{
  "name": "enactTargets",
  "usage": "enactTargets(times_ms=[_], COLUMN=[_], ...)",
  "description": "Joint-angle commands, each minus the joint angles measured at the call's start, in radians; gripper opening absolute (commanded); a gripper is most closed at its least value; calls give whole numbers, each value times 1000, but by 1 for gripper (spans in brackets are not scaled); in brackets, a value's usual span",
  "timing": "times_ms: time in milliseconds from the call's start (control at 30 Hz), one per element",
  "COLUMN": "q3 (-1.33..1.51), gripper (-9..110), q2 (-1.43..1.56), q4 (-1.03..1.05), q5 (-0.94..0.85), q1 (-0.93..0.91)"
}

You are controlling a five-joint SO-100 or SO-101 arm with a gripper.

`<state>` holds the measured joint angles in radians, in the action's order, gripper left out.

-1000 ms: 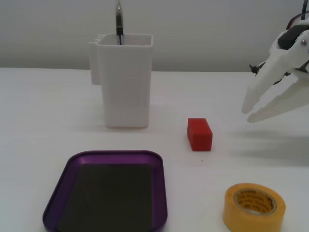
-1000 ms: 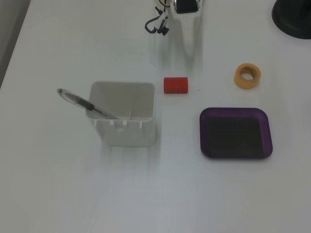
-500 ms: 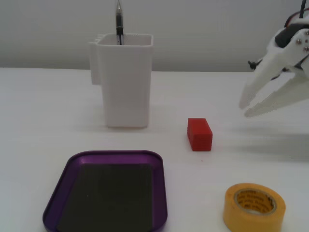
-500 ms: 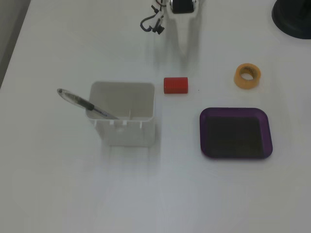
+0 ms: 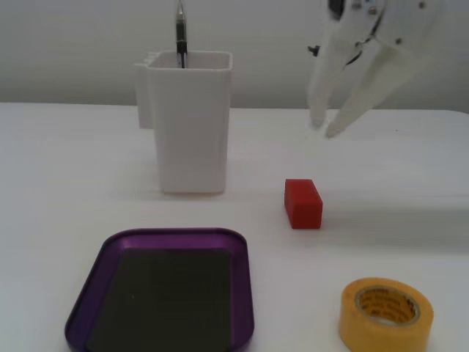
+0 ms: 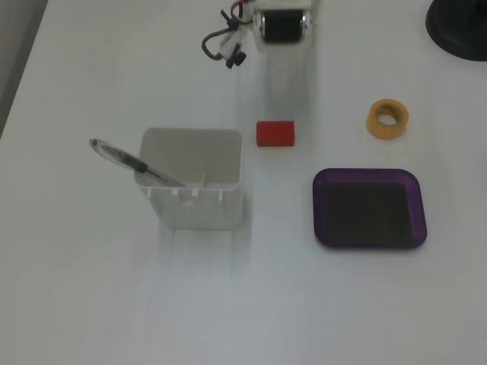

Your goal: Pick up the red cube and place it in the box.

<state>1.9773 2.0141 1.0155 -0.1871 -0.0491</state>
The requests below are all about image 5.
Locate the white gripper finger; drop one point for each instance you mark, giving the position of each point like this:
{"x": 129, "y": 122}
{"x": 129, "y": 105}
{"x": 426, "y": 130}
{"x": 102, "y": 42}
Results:
{"x": 381, "y": 80}
{"x": 326, "y": 80}

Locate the red rectangular cube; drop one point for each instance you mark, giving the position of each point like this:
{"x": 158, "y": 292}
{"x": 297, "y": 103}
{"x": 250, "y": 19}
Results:
{"x": 303, "y": 205}

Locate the white plastic pen holder box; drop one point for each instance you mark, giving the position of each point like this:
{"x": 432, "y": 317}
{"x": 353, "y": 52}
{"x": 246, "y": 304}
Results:
{"x": 190, "y": 128}

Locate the black ballpoint pen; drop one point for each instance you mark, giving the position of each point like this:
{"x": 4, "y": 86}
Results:
{"x": 181, "y": 36}

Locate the yellow tape roll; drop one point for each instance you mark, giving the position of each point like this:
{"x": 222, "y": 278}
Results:
{"x": 366, "y": 330}

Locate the purple tray with black pad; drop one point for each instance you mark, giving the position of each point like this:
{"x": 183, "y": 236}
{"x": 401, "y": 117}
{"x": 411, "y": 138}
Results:
{"x": 165, "y": 300}

